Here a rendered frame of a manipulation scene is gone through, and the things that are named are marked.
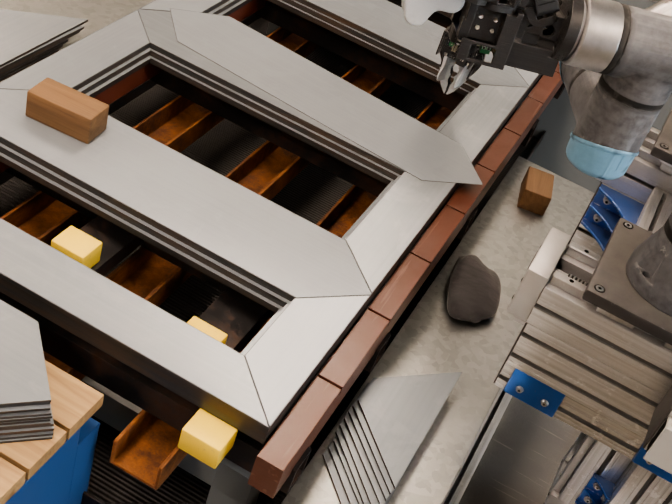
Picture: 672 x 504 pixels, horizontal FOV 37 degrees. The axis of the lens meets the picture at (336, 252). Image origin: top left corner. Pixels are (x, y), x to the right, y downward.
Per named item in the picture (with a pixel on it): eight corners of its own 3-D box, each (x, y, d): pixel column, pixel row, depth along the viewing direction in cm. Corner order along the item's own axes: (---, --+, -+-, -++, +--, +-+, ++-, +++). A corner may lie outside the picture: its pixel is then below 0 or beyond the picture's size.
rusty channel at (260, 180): (-6, 392, 146) (-5, 369, 143) (413, 27, 273) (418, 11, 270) (39, 420, 144) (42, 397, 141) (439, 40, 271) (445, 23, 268)
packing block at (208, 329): (170, 352, 147) (175, 333, 145) (189, 333, 151) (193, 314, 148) (205, 372, 146) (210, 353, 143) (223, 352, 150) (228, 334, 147)
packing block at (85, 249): (48, 259, 155) (50, 239, 152) (68, 243, 159) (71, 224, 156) (80, 277, 154) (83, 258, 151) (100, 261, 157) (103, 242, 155)
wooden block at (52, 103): (24, 115, 168) (26, 90, 165) (45, 101, 172) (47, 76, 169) (87, 145, 166) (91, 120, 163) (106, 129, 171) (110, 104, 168)
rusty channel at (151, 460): (108, 462, 142) (113, 440, 139) (479, 59, 269) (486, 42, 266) (156, 491, 140) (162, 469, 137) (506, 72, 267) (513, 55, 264)
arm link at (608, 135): (611, 138, 124) (652, 61, 117) (631, 192, 115) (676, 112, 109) (551, 124, 123) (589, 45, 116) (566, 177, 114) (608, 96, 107)
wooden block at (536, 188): (542, 216, 218) (551, 198, 215) (516, 207, 218) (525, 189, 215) (546, 192, 226) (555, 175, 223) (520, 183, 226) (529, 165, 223)
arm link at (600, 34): (631, 16, 102) (610, -10, 109) (589, 4, 101) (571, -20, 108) (602, 83, 106) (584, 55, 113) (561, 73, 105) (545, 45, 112)
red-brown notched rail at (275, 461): (247, 483, 134) (256, 455, 131) (557, 63, 258) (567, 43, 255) (273, 498, 133) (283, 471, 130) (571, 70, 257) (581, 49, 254)
